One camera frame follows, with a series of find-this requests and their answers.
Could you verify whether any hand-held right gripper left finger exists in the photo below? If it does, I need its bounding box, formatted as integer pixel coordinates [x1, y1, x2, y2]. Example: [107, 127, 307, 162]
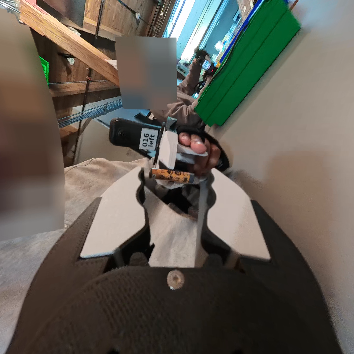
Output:
[80, 167, 152, 259]

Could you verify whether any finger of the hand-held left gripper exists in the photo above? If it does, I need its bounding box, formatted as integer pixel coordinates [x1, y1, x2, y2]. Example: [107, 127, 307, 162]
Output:
[158, 130, 209, 170]

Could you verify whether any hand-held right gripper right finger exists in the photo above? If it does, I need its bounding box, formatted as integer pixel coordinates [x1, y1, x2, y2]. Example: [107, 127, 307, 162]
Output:
[197, 169, 271, 262]

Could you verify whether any orange battery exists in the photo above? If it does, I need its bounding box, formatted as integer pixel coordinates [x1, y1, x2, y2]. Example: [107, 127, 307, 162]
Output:
[149, 169, 195, 185]

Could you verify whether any person's left forearm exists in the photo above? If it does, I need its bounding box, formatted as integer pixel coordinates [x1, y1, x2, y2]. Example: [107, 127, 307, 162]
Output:
[147, 191, 201, 267]

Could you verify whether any grey desk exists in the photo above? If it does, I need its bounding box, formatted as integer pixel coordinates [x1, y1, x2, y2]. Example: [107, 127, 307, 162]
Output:
[213, 0, 354, 354]

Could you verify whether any person's left hand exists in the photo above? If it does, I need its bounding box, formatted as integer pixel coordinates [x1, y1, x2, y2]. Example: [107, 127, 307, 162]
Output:
[178, 132, 222, 177]

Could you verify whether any green exit sign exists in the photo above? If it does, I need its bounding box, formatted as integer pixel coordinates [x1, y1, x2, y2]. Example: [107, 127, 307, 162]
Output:
[39, 55, 50, 86]

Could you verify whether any green storage bin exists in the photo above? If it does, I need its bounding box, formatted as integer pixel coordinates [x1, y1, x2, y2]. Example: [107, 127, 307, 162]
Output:
[194, 0, 302, 127]

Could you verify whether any blue storage bin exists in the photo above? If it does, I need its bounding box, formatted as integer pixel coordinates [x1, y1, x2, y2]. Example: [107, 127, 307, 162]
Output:
[221, 0, 266, 65]

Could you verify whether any blue cable bundle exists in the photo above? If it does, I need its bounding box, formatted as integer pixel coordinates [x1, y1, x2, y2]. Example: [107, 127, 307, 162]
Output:
[57, 101, 122, 128]

